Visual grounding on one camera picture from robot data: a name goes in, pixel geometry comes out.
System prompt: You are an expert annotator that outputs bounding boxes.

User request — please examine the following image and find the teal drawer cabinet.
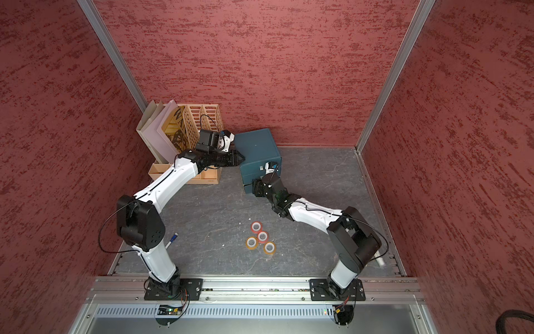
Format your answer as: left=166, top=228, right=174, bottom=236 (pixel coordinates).
left=234, top=128, right=282, bottom=194

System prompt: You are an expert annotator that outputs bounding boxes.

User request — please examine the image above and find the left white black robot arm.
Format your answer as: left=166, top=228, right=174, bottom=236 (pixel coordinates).
left=117, top=129, right=245, bottom=299

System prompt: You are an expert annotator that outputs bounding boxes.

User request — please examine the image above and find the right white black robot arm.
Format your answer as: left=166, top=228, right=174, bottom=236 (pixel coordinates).
left=253, top=172, right=385, bottom=300

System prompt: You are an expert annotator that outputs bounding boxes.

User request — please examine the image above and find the orange tape roll lower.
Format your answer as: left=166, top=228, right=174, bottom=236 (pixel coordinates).
left=264, top=242, right=276, bottom=255

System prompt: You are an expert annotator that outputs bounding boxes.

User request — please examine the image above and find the pink folder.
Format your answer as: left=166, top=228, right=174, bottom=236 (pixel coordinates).
left=144, top=100, right=178, bottom=163

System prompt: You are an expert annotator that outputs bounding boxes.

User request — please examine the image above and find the beige plastic file organizer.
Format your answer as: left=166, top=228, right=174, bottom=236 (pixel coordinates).
left=136, top=100, right=232, bottom=180

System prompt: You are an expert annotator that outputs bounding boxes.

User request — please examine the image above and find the yellow patterned book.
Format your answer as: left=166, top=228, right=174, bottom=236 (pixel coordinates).
left=161, top=106, right=189, bottom=153

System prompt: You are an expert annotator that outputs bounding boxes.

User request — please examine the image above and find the beige folder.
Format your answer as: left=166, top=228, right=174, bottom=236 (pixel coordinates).
left=136, top=100, right=165, bottom=163

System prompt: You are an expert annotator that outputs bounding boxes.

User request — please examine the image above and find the blue white marker pen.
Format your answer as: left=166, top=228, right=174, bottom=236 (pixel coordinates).
left=165, top=233, right=178, bottom=249

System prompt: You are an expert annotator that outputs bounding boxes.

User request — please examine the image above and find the white marker right side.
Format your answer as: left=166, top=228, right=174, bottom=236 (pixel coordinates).
left=375, top=257, right=386, bottom=267

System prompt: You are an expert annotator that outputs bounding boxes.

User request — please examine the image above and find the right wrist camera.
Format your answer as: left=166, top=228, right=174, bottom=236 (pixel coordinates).
left=265, top=161, right=278, bottom=174

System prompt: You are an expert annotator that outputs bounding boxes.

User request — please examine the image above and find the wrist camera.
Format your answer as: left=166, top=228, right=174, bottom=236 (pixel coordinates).
left=219, top=129, right=234, bottom=153
left=265, top=161, right=278, bottom=174

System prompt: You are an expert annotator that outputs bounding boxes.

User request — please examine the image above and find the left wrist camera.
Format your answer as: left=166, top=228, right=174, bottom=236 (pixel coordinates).
left=219, top=129, right=234, bottom=153

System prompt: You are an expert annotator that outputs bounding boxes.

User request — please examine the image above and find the aluminium front rail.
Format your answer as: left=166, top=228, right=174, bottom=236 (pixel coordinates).
left=85, top=275, right=426, bottom=306

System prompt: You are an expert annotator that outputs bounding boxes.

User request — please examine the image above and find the black cable corner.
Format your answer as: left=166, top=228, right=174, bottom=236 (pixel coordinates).
left=495, top=310, right=534, bottom=334

